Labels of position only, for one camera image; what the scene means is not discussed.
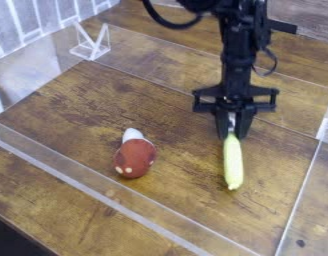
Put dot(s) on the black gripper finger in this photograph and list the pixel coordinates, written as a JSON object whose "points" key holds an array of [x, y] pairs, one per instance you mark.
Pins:
{"points": [[244, 118], [221, 123]]}

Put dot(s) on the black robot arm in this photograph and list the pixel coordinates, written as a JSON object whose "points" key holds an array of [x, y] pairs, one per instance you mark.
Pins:
{"points": [[248, 12]]}

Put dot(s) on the clear acrylic enclosure wall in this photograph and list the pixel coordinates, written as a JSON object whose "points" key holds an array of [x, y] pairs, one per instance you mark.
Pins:
{"points": [[68, 125]]}

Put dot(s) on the clear acrylic corner bracket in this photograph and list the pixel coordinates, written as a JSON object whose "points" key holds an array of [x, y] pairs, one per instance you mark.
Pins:
{"points": [[90, 49]]}

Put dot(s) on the red toy mushroom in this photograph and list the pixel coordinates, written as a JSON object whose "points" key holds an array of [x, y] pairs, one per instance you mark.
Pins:
{"points": [[134, 156]]}

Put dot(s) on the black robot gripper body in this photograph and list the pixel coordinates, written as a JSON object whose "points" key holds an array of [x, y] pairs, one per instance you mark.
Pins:
{"points": [[235, 94]]}

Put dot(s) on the black strip on table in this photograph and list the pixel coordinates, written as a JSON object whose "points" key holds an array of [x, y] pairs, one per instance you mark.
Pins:
{"points": [[281, 26]]}

